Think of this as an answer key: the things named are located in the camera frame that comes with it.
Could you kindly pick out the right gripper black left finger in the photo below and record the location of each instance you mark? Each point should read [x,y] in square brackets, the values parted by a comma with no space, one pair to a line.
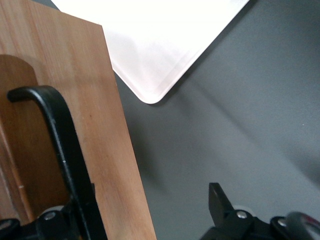
[37,228]

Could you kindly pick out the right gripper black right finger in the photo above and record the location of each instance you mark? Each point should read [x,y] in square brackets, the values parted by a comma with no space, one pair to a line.
[232,222]

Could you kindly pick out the beige rectangular tray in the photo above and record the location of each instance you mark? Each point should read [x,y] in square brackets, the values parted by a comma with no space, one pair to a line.
[155,37]

